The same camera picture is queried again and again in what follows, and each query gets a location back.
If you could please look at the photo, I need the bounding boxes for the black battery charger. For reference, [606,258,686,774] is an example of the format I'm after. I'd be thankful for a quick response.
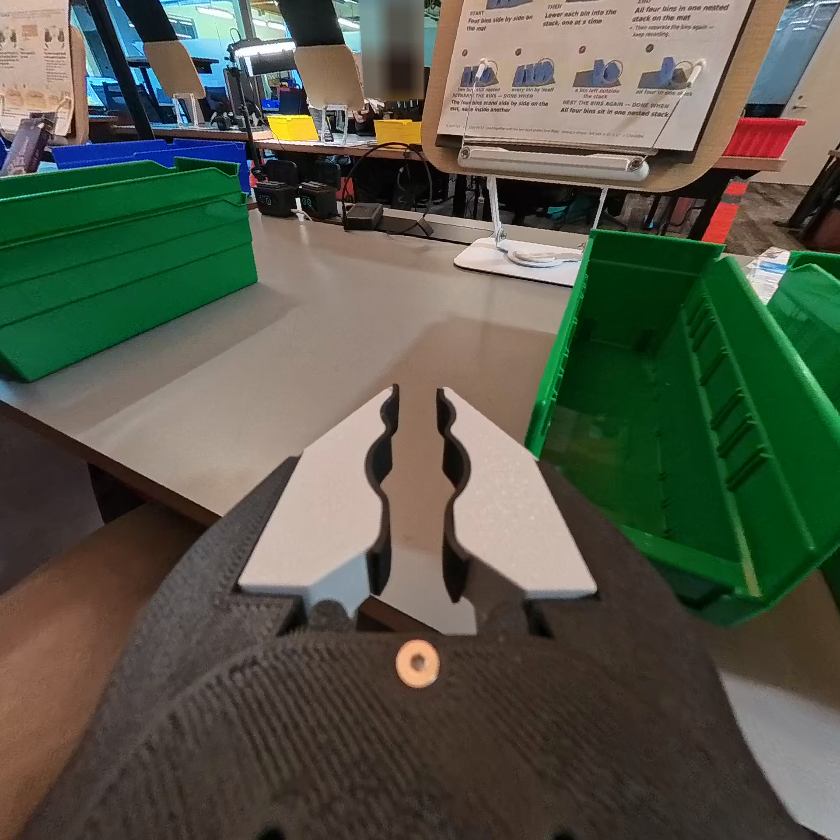
[298,161,343,221]
[255,161,301,218]

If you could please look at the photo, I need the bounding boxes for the wooden document stand white base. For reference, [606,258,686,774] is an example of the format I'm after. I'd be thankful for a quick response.
[420,0,774,288]

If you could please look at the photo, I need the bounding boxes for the person's leg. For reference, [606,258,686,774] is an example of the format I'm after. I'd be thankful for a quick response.
[0,504,221,840]

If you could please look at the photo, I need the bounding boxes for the dark product box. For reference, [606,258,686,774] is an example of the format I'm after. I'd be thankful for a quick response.
[12,117,55,175]

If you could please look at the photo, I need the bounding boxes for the wooden workbench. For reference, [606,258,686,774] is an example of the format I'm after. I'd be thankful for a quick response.
[85,121,786,173]

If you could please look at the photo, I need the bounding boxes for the green plastic bin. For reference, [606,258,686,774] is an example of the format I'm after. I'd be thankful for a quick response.
[0,193,259,383]
[764,249,840,421]
[525,228,840,627]
[0,156,247,247]

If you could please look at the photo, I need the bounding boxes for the clear plastic bag blue label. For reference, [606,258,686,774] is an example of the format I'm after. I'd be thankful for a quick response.
[747,248,796,304]

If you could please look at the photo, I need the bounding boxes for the printed instruction sheet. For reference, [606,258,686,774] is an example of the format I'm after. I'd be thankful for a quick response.
[0,0,74,137]
[435,0,756,153]

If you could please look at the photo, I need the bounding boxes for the black cable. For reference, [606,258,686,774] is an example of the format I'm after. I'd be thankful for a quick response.
[340,141,435,238]

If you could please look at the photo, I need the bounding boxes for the white lamp bar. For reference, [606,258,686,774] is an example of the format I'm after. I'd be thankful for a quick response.
[228,38,298,59]

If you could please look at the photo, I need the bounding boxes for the yellow plastic bin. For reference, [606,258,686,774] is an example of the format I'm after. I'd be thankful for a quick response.
[373,119,424,147]
[267,115,321,143]

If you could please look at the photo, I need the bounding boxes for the red plastic bin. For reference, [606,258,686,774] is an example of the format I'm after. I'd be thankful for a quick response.
[722,118,807,159]

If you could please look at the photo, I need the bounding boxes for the blue plastic bin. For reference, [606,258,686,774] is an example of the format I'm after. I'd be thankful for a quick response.
[51,139,173,170]
[131,138,253,194]

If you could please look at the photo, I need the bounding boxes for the grey desk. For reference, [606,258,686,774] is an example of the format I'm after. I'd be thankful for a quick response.
[0,206,840,837]

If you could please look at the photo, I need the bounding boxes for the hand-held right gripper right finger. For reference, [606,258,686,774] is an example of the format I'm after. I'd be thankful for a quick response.
[436,386,599,603]

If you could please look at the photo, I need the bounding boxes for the wooden document stand clear base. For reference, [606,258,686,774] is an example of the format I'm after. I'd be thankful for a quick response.
[293,45,366,144]
[142,41,206,127]

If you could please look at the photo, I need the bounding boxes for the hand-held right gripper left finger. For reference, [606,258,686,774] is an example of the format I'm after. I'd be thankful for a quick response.
[238,385,401,619]

